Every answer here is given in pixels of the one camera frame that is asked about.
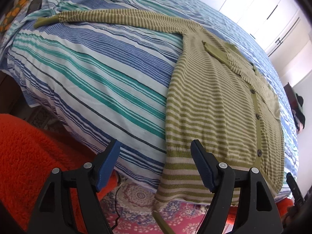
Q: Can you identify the white door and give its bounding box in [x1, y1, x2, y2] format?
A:
[264, 15, 310, 56]

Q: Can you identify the orange fleece blanket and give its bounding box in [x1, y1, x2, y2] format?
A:
[0, 113, 295, 234]

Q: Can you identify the blue striped duvet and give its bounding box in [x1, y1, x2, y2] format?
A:
[0, 0, 299, 198]

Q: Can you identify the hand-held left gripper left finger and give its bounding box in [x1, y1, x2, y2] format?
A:
[28, 139, 121, 234]

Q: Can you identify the orange patterned cloth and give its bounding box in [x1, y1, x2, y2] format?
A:
[0, 0, 43, 33]

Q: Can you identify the dark wooden dresser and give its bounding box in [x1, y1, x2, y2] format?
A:
[284, 83, 296, 103]

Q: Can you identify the white wardrobe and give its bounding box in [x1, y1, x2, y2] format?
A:
[175, 0, 300, 51]

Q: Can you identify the olive green strip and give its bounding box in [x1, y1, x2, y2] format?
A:
[152, 210, 176, 234]

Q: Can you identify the pile of clothes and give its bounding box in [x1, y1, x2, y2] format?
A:
[291, 91, 306, 132]

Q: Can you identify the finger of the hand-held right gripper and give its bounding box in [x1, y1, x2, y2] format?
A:
[286, 172, 305, 206]

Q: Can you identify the dark grey cloth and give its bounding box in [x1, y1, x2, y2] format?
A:
[27, 0, 47, 15]

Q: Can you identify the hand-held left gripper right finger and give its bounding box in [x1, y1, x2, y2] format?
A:
[190, 139, 284, 234]

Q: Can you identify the green striped cardigan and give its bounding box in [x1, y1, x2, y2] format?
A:
[34, 8, 285, 211]

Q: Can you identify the black cable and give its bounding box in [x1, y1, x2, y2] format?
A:
[111, 183, 122, 231]

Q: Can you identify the red patterned rug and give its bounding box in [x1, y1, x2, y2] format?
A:
[100, 175, 212, 234]

